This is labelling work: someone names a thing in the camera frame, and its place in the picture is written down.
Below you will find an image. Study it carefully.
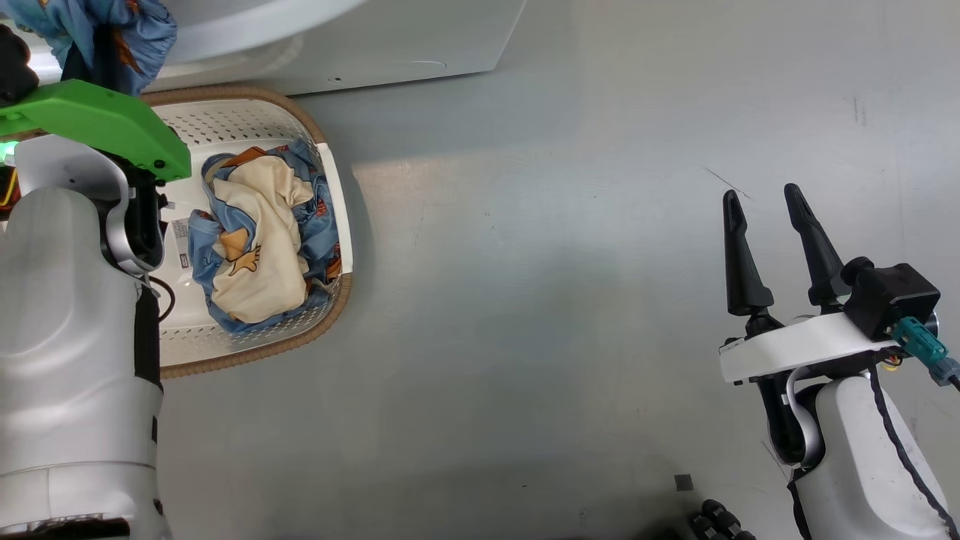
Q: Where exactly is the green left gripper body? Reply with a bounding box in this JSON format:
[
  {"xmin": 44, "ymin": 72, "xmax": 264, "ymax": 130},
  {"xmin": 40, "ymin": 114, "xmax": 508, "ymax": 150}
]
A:
[{"xmin": 0, "ymin": 78, "xmax": 193, "ymax": 183}]

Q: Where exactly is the cream perforated laundry basket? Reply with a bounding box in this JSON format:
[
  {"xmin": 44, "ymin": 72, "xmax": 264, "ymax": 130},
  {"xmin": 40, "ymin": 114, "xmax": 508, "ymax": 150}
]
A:
[{"xmin": 139, "ymin": 84, "xmax": 354, "ymax": 380}]

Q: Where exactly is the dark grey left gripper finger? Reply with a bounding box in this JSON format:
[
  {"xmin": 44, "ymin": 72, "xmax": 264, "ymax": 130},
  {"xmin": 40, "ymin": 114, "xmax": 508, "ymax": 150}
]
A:
[
  {"xmin": 94, "ymin": 30, "xmax": 125, "ymax": 92},
  {"xmin": 61, "ymin": 41, "xmax": 95, "ymax": 83}
]

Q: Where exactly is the blue and cream printed garment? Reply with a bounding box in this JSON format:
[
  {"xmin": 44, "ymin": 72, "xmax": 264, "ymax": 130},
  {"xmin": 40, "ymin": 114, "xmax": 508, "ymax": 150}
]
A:
[{"xmin": 186, "ymin": 137, "xmax": 344, "ymax": 335}]

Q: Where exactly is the white washing machine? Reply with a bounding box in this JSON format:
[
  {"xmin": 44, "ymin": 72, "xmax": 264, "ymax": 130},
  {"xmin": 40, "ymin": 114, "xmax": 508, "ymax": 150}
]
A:
[{"xmin": 22, "ymin": 0, "xmax": 528, "ymax": 97}]

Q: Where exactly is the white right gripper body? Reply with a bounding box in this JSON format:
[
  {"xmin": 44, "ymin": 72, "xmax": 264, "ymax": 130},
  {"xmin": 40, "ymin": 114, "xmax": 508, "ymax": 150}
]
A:
[{"xmin": 718, "ymin": 312, "xmax": 901, "ymax": 386}]

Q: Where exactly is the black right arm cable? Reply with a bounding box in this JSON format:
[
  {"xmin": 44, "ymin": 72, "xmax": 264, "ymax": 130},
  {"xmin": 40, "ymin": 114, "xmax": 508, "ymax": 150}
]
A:
[{"xmin": 868, "ymin": 366, "xmax": 960, "ymax": 535}]

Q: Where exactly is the basket product label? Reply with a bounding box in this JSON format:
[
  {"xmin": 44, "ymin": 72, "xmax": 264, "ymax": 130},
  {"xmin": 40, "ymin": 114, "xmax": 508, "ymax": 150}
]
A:
[{"xmin": 171, "ymin": 217, "xmax": 193, "ymax": 268}]

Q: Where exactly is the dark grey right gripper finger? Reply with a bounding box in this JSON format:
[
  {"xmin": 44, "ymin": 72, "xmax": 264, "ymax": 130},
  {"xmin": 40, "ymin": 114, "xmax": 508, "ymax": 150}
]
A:
[
  {"xmin": 721, "ymin": 189, "xmax": 785, "ymax": 338},
  {"xmin": 783, "ymin": 182, "xmax": 854, "ymax": 315}
]

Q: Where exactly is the teal right camera connector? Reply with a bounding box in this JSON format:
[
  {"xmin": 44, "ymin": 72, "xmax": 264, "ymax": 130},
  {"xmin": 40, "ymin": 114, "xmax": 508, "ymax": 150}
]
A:
[{"xmin": 890, "ymin": 315, "xmax": 960, "ymax": 388}]

